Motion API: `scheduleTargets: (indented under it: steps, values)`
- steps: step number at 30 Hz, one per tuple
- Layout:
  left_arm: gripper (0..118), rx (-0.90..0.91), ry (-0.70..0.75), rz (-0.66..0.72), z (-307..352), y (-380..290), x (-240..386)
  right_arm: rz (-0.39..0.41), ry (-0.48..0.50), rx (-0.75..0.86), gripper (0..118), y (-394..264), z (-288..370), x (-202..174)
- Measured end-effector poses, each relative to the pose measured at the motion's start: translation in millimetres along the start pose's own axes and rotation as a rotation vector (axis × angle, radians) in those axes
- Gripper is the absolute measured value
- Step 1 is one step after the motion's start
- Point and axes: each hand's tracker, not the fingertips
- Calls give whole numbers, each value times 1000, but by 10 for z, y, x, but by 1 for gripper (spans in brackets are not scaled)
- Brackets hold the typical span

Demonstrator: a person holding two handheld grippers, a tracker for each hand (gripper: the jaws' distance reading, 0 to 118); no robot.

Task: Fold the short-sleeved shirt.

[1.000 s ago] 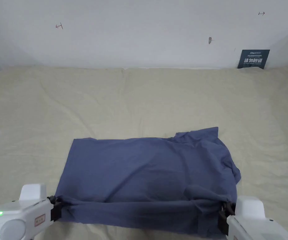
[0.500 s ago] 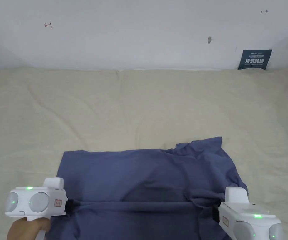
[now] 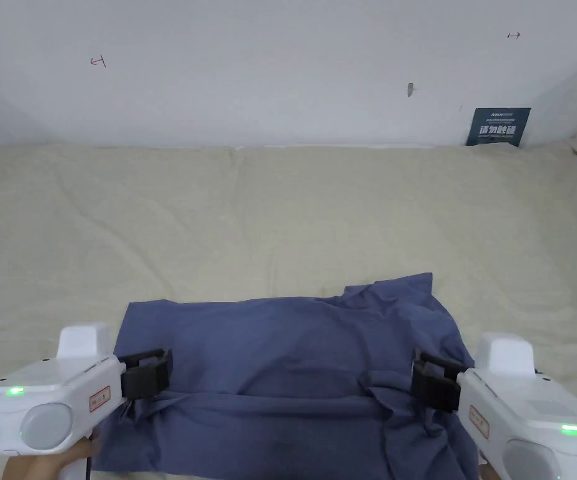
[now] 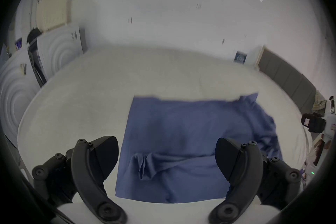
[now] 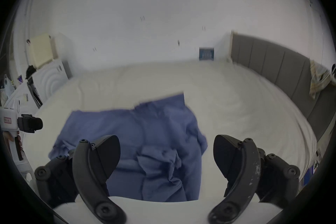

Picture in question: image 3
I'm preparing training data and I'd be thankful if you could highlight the dark blue sign card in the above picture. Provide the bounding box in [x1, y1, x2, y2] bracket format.
[465, 107, 532, 148]

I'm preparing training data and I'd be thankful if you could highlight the bed with beige sheet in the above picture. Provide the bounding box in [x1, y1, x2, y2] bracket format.
[0, 134, 577, 480]

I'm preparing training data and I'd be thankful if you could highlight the person's left hand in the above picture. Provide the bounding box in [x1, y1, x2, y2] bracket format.
[0, 434, 102, 480]

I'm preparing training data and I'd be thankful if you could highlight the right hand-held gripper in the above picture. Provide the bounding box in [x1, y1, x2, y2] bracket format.
[411, 332, 577, 480]

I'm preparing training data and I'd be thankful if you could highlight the dark blue shirt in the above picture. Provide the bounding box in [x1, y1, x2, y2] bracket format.
[89, 272, 480, 480]

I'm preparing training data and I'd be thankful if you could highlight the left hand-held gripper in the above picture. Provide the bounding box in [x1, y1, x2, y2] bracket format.
[0, 322, 173, 480]

